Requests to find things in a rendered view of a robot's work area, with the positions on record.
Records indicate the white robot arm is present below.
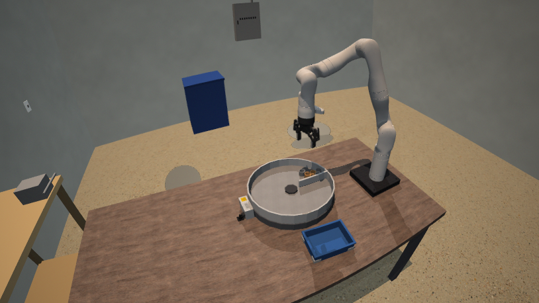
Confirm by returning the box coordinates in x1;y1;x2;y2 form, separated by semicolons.
296;38;396;182

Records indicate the blue crate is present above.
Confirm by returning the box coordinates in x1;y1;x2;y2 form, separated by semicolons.
301;219;354;264

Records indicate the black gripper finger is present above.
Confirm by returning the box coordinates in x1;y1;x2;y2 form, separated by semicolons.
304;127;320;148
293;119;303;141

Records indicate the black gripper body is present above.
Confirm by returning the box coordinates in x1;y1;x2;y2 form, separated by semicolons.
298;116;315;134

